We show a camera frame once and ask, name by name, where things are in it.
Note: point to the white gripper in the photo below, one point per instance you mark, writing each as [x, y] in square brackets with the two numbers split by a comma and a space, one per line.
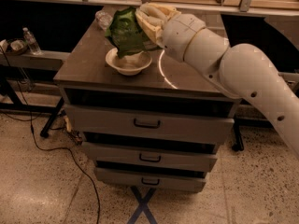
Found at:
[177, 36]

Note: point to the green rice chip bag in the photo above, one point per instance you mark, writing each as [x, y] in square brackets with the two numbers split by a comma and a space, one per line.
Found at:
[125, 34]

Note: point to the white paper bowl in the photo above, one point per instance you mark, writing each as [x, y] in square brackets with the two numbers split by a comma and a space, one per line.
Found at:
[129, 65]

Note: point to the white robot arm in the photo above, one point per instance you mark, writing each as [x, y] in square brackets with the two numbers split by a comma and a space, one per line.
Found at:
[242, 71]

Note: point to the clear plastic bottle lying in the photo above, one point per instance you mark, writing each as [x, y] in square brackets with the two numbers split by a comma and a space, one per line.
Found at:
[103, 19]

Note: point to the grey drawer cabinet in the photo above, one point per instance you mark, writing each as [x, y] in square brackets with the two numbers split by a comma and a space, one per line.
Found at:
[166, 86]

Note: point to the grey side bench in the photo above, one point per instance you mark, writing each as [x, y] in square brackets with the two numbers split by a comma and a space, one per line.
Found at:
[48, 60]

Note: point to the top grey drawer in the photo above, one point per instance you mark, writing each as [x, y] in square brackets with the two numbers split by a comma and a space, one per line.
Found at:
[144, 124]

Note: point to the grey drawer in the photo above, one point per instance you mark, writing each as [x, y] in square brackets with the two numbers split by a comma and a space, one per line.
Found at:
[111, 176]
[144, 124]
[150, 157]

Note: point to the upright clear water bottle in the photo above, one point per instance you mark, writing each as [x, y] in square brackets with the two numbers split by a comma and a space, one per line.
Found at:
[31, 41]

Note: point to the middle grey drawer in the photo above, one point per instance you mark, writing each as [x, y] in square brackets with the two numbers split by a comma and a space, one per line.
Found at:
[150, 157]

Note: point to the power strip on floor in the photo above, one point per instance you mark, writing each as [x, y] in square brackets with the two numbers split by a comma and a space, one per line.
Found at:
[74, 135]

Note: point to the bottom grey drawer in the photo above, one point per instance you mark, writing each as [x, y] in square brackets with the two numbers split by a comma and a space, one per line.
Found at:
[111, 176]

